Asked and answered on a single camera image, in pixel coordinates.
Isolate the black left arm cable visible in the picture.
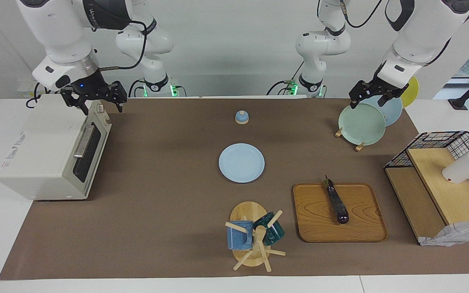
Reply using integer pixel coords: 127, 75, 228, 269
340, 0, 384, 29

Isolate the brown table mat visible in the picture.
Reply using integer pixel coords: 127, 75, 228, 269
0, 98, 469, 280

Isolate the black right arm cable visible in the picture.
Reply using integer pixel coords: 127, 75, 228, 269
98, 20, 149, 72

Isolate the dark green mug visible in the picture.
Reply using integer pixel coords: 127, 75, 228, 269
253, 212, 285, 246

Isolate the purple eggplant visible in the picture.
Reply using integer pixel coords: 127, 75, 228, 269
324, 176, 350, 224

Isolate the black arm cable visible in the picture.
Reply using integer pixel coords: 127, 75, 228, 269
98, 20, 149, 72
340, 0, 384, 29

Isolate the black right base cable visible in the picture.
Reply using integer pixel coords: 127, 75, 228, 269
128, 79, 146, 98

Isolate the wooden plate rack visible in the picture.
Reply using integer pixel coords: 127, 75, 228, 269
335, 127, 365, 152

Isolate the black left base cable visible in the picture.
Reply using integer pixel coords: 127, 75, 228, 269
266, 61, 305, 96

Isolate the white plastic cup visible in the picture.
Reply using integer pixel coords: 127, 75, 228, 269
442, 151, 469, 184

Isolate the white grid patterned cloth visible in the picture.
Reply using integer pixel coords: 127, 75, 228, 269
419, 219, 469, 247

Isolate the pale green plate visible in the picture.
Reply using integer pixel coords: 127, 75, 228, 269
338, 103, 386, 146

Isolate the wooden stepped shelf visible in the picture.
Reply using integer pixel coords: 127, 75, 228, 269
385, 147, 469, 244

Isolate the blue mug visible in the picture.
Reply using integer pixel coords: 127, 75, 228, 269
227, 221, 254, 250

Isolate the wooden serving tray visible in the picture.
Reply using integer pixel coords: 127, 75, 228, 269
293, 183, 388, 243

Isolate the yellow plate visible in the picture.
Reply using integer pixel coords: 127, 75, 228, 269
399, 76, 419, 108

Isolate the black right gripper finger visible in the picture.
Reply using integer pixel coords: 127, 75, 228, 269
61, 87, 90, 116
110, 81, 128, 114

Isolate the glass oven door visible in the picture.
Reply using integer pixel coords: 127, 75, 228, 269
72, 107, 112, 194

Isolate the black looped power cable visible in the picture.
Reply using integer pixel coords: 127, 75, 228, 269
26, 83, 52, 109

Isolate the racked light blue plate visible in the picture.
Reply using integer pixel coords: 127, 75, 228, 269
371, 94, 403, 127

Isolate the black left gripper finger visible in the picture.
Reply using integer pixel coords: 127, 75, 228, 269
348, 81, 372, 110
382, 91, 406, 109

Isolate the cream toaster oven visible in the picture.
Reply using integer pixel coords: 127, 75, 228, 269
0, 94, 112, 201

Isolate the wooden mug tree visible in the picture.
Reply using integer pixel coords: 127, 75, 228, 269
225, 201, 286, 272

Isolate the black base cable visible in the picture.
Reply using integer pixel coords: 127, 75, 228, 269
266, 61, 305, 96
128, 79, 146, 98

